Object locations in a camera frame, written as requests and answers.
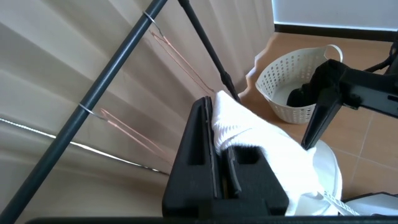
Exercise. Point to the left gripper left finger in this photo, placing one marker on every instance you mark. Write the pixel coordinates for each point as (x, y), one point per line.
(189, 180)

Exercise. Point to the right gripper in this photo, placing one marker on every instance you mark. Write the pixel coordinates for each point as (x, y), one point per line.
(373, 93)

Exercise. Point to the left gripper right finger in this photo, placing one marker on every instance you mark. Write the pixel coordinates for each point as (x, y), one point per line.
(252, 183)

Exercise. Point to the white printed shirt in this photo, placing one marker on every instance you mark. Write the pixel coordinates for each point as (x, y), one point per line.
(280, 149)

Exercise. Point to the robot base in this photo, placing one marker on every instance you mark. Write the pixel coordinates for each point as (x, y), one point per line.
(373, 205)

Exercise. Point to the white laundry basket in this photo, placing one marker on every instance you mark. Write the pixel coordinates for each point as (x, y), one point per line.
(280, 71)

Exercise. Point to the black clothes rack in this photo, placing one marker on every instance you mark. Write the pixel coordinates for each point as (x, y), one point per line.
(90, 99)

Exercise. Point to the black garment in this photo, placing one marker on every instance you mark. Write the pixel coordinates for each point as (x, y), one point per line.
(298, 96)

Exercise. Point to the beige curtain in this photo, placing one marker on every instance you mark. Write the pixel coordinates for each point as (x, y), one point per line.
(46, 62)

